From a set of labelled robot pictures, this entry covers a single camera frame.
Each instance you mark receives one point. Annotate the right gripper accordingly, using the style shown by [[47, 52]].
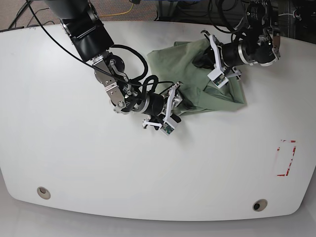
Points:
[[159, 107]]

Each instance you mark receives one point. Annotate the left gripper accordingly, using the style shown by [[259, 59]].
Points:
[[213, 58]]

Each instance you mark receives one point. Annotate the green t-shirt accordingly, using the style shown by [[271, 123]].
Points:
[[176, 64]]

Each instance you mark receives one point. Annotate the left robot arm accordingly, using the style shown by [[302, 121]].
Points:
[[255, 41]]

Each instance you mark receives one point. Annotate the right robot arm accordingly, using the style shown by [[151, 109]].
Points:
[[86, 31]]

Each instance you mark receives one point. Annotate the red tape marking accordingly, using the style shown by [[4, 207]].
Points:
[[284, 157]]

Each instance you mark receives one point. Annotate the right table grommet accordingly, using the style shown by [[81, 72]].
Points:
[[260, 205]]

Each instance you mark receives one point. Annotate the table grommet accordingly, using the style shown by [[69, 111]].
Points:
[[260, 205], [43, 193]]

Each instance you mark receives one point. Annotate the left table grommet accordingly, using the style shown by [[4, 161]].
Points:
[[43, 193]]

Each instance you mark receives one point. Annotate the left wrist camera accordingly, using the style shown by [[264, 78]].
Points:
[[218, 78]]

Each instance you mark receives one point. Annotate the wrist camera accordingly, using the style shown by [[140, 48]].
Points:
[[218, 78], [168, 127]]

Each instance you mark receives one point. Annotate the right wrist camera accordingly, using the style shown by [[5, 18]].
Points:
[[168, 127]]

